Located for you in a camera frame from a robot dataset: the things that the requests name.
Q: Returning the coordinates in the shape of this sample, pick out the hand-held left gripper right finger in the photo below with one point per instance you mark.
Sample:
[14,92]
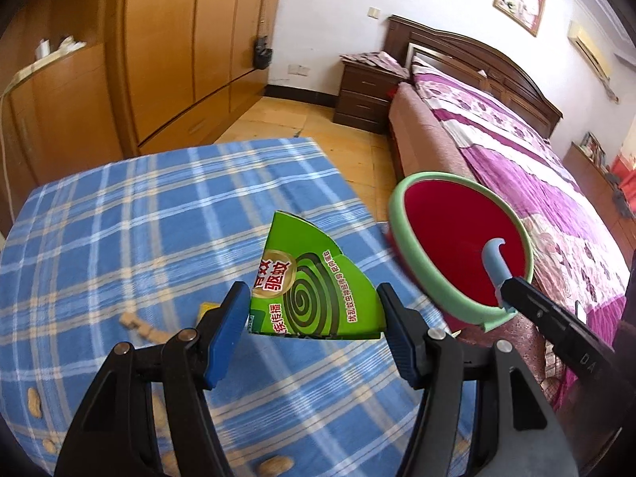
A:
[397,333]

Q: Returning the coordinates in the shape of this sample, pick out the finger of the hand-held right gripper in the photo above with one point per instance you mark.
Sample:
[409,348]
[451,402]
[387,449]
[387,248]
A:
[531,305]

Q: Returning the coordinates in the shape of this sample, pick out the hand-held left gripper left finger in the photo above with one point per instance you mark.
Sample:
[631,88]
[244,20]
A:
[228,333]

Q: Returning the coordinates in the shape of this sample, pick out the green mosquito coil box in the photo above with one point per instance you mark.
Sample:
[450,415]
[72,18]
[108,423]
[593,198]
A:
[318,283]

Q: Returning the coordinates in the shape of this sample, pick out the red bin with green rim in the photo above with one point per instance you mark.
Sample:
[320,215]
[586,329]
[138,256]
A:
[447,228]

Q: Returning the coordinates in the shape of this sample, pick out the small yellow block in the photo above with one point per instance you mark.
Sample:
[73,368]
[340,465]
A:
[204,309]

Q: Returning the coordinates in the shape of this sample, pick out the beige cracker pieces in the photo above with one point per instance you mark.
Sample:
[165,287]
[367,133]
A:
[141,329]

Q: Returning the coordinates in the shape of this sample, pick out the light wooden nightstand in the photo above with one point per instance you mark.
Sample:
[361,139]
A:
[591,184]

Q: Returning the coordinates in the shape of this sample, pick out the grey cloth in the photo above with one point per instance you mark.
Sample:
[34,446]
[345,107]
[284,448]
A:
[625,198]

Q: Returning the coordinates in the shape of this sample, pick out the blue plaid tablecloth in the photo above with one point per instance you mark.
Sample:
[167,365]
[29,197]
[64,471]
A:
[149,208]

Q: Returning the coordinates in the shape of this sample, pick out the purple floral bedspread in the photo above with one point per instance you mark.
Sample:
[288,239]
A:
[507,149]

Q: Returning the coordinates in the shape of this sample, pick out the red item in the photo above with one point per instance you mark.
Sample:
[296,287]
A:
[623,169]

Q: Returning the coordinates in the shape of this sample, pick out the small picture stand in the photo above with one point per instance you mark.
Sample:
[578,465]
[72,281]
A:
[594,148]

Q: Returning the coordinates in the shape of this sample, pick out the dark wooden nightstand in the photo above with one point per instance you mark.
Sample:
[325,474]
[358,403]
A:
[365,99]

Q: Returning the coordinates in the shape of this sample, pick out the low wooden cabinet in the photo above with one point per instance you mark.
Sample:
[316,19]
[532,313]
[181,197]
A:
[64,119]

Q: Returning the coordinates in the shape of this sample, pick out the dark wooden bed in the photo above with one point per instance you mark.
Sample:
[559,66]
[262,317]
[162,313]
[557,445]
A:
[462,44]

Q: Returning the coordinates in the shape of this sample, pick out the patterned cloth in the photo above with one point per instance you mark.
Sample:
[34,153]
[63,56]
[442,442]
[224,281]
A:
[377,62]

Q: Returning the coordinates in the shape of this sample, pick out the wooden wardrobe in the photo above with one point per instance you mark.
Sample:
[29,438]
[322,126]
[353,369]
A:
[198,44]

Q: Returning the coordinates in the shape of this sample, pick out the white cloth bundle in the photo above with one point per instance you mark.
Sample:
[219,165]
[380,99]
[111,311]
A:
[69,44]

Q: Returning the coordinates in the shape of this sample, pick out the white cup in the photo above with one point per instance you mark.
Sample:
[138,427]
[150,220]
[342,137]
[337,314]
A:
[42,49]

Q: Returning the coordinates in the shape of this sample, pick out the wall air conditioner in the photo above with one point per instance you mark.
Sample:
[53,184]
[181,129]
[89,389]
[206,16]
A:
[589,49]

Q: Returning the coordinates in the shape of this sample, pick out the wall socket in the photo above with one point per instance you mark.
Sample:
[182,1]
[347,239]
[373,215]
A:
[299,69]

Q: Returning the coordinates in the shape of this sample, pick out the black wall device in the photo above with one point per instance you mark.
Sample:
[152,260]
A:
[262,53]

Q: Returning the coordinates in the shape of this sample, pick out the wall switch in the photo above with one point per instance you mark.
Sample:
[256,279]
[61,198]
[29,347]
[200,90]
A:
[373,11]

